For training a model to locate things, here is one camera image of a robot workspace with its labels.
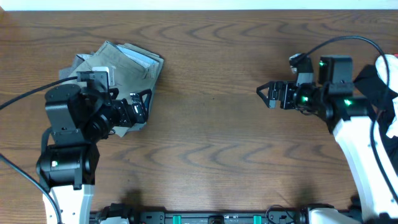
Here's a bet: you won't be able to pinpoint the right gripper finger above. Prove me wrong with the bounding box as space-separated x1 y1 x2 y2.
266 90 279 109
256 82 273 104

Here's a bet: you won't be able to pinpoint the white printed t-shirt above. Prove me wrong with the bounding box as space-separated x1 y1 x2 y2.
375 54 397 139

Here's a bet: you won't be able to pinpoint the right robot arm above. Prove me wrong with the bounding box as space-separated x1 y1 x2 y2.
256 54 397 223

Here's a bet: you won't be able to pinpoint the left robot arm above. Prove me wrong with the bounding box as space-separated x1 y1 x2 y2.
36 84 152 223

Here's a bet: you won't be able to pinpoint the black clothes pile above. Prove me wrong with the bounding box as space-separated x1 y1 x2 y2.
354 65 397 173

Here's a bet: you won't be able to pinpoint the folded khaki pants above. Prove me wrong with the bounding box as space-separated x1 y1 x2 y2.
60 41 164 140

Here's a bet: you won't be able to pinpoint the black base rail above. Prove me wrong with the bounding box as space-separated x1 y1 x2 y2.
90 203 363 224

